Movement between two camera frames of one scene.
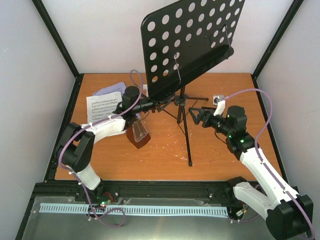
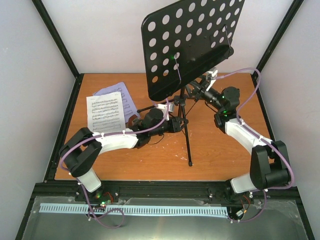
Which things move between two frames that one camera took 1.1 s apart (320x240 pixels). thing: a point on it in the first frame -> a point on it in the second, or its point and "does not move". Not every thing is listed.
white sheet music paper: [101, 106] does not move
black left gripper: [159, 109] -> [176, 122]
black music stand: [178, 44] does not move
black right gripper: [208, 114] -> [197, 91]
